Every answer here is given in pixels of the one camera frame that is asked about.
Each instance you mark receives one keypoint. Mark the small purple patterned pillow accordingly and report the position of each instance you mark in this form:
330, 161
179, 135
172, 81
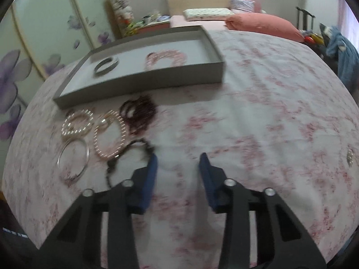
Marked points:
241, 3

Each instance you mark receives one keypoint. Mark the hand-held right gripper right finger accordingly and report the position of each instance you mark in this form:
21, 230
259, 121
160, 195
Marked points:
206, 179

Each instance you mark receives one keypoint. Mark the white mug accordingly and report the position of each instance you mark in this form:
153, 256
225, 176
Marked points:
147, 20

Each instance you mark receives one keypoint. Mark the grey jewelry tray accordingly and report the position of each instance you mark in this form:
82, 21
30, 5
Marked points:
134, 53

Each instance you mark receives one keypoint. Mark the hanging stack of plush toys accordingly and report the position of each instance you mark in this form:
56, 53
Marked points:
123, 8

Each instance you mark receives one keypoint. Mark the pink and beige nightstand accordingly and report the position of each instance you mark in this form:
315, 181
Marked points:
157, 28

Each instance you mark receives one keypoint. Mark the floral sliding door wardrobe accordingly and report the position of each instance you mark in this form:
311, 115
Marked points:
47, 28

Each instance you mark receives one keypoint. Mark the colourful toys on chair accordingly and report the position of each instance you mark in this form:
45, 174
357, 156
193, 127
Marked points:
312, 37

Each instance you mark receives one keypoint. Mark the pink bed sheet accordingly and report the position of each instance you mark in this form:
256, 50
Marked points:
179, 22

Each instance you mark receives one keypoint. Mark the white floral pillow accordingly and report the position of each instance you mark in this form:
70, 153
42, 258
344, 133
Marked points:
207, 14

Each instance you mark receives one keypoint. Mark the small pearl ornament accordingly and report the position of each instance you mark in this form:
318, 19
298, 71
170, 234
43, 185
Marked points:
350, 157

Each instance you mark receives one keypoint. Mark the silver cuff bangle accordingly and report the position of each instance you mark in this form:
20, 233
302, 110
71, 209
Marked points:
98, 68

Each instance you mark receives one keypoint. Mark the blue plush garment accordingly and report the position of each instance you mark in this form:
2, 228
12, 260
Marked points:
346, 56

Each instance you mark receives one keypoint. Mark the dark wooden chair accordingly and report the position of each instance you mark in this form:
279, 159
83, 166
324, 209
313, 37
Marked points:
304, 16

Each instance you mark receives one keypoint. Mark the thin silver bangle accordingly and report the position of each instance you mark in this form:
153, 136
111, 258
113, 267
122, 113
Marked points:
87, 152

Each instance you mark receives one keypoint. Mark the pink curtain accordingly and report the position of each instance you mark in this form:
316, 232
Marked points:
346, 14

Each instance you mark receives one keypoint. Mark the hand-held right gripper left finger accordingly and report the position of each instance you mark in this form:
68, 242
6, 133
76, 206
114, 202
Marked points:
150, 179

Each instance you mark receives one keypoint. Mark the folded pink quilt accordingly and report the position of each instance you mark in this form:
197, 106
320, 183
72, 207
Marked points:
260, 25

